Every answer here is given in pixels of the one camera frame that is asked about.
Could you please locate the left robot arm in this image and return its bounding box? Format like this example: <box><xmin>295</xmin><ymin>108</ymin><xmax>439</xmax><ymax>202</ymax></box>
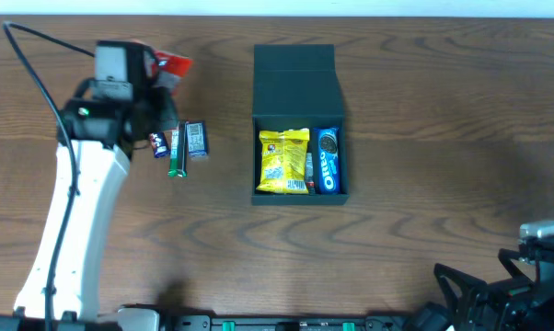
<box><xmin>0</xmin><ymin>87</ymin><xmax>178</xmax><ymax>330</ymax></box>

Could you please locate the small blue carton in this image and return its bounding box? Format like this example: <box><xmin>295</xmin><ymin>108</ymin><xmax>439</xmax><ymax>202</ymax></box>
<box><xmin>185</xmin><ymin>121</ymin><xmax>208</xmax><ymax>157</ymax></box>

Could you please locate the purple Dairy Milk bar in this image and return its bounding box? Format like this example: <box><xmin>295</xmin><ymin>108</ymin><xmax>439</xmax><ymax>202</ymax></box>
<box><xmin>149</xmin><ymin>132</ymin><xmax>170</xmax><ymax>158</ymax></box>

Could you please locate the black box with lid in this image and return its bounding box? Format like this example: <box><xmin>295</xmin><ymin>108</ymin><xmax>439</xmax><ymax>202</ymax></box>
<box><xmin>251</xmin><ymin>44</ymin><xmax>350</xmax><ymax>206</ymax></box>

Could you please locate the orange Reese's packet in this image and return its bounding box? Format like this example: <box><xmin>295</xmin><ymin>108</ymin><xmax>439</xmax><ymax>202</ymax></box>
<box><xmin>129</xmin><ymin>40</ymin><xmax>193</xmax><ymax>93</ymax></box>

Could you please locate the blue Oreo packet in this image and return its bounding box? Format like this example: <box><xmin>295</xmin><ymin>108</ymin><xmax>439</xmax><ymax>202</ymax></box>
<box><xmin>315</xmin><ymin>127</ymin><xmax>340</xmax><ymax>195</ymax></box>

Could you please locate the yellow snack packet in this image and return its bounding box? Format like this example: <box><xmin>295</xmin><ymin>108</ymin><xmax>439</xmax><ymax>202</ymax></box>
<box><xmin>256</xmin><ymin>128</ymin><xmax>310</xmax><ymax>194</ymax></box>

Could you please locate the green candy stick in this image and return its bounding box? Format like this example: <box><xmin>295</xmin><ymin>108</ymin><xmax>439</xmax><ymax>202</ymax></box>
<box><xmin>167</xmin><ymin>121</ymin><xmax>187</xmax><ymax>177</ymax></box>

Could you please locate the black snack packet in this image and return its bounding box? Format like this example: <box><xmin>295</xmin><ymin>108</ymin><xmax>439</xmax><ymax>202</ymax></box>
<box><xmin>305</xmin><ymin>153</ymin><xmax>316</xmax><ymax>195</ymax></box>

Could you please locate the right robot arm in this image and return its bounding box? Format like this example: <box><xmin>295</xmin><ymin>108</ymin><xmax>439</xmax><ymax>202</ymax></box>
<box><xmin>402</xmin><ymin>245</ymin><xmax>554</xmax><ymax>331</ymax></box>

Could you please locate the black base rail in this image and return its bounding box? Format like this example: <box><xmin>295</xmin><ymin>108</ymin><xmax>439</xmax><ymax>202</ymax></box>
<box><xmin>158</xmin><ymin>314</ymin><xmax>409</xmax><ymax>331</ymax></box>

